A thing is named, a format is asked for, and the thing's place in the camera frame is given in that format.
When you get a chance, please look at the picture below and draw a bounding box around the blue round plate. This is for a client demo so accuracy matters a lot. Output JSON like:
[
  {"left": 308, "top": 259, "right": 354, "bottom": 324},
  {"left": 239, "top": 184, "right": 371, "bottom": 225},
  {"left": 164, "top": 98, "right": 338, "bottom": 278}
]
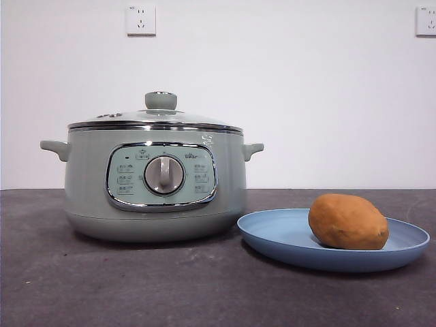
[{"left": 236, "top": 208, "right": 431, "bottom": 273}]

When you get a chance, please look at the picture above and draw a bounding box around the white wall socket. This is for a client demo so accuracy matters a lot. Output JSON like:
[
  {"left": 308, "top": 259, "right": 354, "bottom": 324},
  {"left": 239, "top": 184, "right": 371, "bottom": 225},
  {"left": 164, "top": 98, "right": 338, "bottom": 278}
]
[
  {"left": 126, "top": 5, "right": 157, "bottom": 37},
  {"left": 415, "top": 5, "right": 436, "bottom": 37}
]

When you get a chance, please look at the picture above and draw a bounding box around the pale green electric steamer pot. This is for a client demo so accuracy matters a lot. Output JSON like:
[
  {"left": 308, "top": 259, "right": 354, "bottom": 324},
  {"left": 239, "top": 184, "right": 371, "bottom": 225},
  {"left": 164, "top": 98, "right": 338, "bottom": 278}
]
[{"left": 40, "top": 126, "right": 265, "bottom": 243}]

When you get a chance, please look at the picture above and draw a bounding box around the brown potato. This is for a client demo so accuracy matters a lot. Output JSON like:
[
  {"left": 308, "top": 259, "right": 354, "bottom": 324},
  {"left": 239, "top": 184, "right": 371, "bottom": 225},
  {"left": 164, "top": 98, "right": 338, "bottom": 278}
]
[{"left": 308, "top": 193, "right": 390, "bottom": 251}]

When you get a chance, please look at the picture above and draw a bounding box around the glass lid with green knob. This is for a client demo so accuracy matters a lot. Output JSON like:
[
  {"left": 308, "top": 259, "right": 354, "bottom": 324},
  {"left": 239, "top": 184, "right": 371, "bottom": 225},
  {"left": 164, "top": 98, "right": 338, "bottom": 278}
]
[{"left": 67, "top": 91, "right": 244, "bottom": 133}]

